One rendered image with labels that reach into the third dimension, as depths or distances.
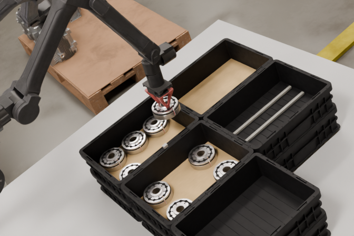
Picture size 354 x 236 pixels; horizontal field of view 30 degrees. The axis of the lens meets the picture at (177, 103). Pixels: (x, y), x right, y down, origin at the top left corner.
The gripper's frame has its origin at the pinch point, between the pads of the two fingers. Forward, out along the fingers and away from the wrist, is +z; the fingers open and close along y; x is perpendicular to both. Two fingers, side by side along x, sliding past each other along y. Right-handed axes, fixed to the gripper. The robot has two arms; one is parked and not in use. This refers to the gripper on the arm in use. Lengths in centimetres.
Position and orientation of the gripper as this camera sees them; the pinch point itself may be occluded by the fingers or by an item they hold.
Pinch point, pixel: (163, 103)
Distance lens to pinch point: 242.5
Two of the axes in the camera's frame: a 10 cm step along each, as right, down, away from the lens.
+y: -6.2, -3.3, 7.2
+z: 2.4, 7.8, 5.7
